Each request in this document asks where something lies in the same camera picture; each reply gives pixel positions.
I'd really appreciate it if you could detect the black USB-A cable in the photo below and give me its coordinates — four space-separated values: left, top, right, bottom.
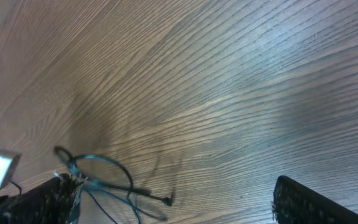
53 146 173 224

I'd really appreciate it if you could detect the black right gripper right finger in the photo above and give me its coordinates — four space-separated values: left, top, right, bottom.
272 175 358 224

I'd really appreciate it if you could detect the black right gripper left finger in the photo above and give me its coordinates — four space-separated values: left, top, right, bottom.
0 174 84 224

